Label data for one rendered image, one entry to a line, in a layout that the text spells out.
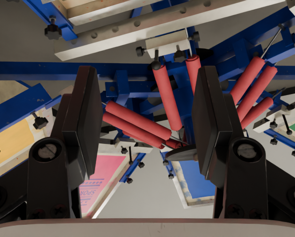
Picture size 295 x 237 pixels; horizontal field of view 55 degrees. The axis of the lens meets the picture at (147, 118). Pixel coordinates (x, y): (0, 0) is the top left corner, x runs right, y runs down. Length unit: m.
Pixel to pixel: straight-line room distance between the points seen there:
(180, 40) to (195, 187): 1.73
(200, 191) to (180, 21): 1.83
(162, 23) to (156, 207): 4.06
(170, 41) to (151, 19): 0.08
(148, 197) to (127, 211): 0.42
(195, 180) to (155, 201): 2.41
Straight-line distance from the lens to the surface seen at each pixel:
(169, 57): 1.02
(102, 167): 1.96
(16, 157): 1.49
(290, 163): 4.72
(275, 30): 1.28
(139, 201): 4.80
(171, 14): 0.86
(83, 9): 0.89
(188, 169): 2.25
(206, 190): 2.49
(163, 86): 1.07
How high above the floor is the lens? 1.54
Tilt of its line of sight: 18 degrees down
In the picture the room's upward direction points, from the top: 172 degrees clockwise
